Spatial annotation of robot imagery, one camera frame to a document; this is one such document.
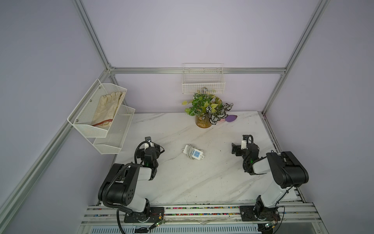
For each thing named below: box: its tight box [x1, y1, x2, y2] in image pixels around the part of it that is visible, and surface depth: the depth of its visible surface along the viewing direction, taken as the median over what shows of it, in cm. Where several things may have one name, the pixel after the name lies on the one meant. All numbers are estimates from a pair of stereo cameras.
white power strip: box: [182, 144, 205, 161], surface depth 92 cm
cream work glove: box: [91, 91, 126, 128], surface depth 80 cm
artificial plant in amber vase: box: [181, 93, 234, 129], surface depth 92 cm
